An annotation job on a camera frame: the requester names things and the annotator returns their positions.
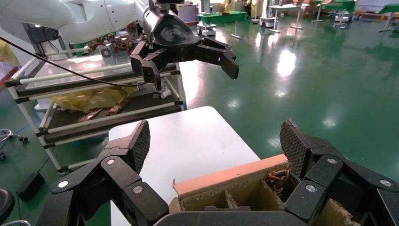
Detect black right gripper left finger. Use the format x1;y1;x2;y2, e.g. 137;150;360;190
37;120;169;226

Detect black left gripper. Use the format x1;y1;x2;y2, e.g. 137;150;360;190
129;7;239;92

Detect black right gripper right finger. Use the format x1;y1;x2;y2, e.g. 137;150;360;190
279;119;399;226

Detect silver power supply coloured wires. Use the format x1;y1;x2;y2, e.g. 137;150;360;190
265;169;302;202

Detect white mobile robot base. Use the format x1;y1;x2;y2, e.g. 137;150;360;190
259;0;277;28
196;0;218;37

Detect white pipe shelf rack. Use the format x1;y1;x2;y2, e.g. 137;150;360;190
3;47;188;175

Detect green cloth table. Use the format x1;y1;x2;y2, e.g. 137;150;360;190
197;11;249;26
311;0;357;24
377;3;399;33

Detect brown wood scrap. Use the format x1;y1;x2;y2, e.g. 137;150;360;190
78;107;104;123
106;99;131;117

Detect yellow plastic bag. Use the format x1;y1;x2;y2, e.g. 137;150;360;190
49;86;139;113

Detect black adapter box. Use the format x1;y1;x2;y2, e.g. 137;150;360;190
16;171;46;202

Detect person in yellow coat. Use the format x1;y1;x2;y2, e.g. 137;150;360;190
246;0;264;19

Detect brown cardboard divider box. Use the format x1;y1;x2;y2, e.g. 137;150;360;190
168;154;362;226

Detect black round stool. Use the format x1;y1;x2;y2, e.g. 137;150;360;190
0;188;16;226

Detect black monitor box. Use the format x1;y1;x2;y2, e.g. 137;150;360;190
27;25;59;45

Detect yellow cloth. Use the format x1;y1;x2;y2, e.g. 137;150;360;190
0;40;20;67

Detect power supply with braided wires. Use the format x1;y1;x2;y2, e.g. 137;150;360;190
87;32;147;65

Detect white frame table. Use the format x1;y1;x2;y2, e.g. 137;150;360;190
268;3;303;34

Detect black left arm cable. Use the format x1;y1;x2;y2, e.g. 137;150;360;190
0;36;147;88

